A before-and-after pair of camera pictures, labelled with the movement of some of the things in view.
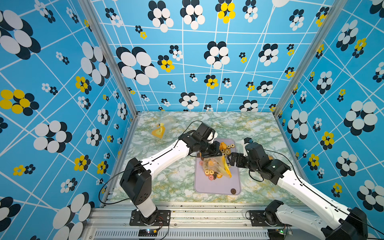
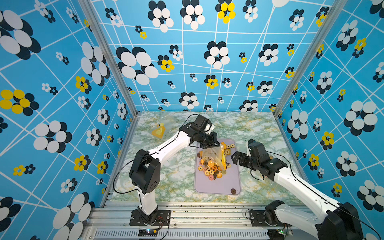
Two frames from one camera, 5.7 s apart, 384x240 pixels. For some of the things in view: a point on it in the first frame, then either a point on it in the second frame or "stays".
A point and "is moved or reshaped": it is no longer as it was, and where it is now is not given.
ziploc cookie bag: [215, 167] is moved or reshaped
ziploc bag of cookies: [165, 124] stays
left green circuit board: [147, 232] stays
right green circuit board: [276, 234] stays
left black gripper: [215, 151] -> [212, 142]
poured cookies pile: [225, 149] is moved or reshaped
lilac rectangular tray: [223, 185] stays
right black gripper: [239, 156] stays
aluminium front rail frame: [228, 221] stays
